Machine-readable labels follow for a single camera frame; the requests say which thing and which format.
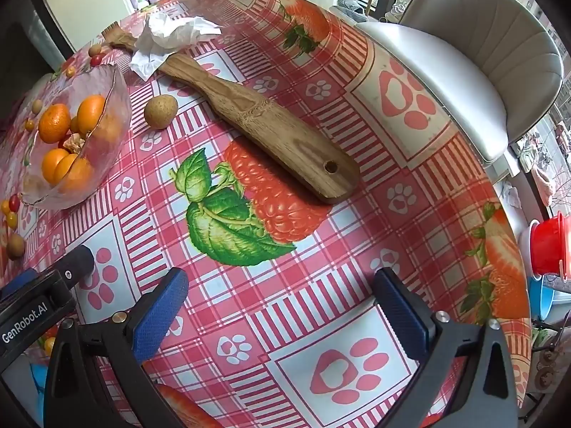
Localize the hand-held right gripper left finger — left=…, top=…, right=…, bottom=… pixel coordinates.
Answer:
left=43, top=267, right=190, bottom=428

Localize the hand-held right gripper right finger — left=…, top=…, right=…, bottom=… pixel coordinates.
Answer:
left=372, top=267, right=520, bottom=428

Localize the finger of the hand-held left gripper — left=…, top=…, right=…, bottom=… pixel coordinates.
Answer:
left=0, top=269, right=40, bottom=300
left=44, top=245, right=96, bottom=287

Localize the brown-green tomato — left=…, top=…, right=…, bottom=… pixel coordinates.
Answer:
left=143, top=95, right=179, bottom=130

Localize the orange mandarin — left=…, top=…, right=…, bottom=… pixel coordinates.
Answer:
left=41, top=148, right=70, bottom=184
left=91, top=111, right=123, bottom=143
left=56, top=154, right=95, bottom=192
left=38, top=103, right=72, bottom=144
left=77, top=95, right=108, bottom=137

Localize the red checkered printed tablecloth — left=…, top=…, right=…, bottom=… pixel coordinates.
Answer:
left=0, top=0, right=534, bottom=428

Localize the blue plastic basin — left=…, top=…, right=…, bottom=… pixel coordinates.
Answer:
left=529, top=274, right=567, bottom=322

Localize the red plastic bucket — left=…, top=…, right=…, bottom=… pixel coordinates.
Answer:
left=530, top=213, right=571, bottom=277

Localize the clear glass bowl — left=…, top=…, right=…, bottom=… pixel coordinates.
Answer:
left=0, top=63, right=133, bottom=210

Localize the long wooden board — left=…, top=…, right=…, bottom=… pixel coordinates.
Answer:
left=102, top=22, right=361, bottom=206

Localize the crumpled white tissue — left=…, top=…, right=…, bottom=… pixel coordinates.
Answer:
left=129, top=12, right=222, bottom=80

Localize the grey upholstered chair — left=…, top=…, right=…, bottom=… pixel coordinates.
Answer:
left=354, top=0, right=564, bottom=163

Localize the grey slipper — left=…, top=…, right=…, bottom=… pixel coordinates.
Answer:
left=332, top=0, right=369, bottom=23

